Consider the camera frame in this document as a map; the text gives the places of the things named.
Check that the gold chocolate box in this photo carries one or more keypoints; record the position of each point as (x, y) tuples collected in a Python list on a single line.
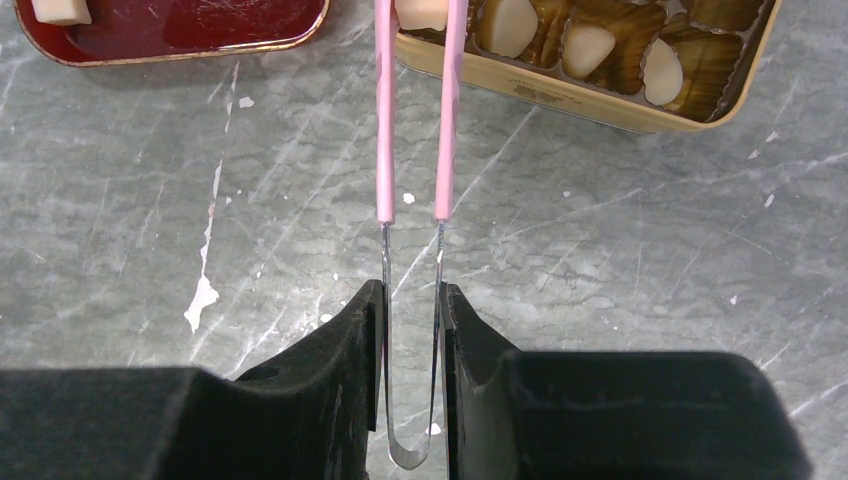
[(643, 66)]

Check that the red rectangular tray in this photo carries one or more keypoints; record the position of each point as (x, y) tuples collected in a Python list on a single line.
[(131, 32)]

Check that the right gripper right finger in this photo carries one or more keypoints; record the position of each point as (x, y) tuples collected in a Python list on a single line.
[(520, 414)]

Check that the square chocolate tray corner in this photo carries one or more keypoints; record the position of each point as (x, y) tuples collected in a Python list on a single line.
[(62, 12)]

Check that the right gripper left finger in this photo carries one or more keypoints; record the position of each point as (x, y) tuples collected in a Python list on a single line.
[(305, 413)]

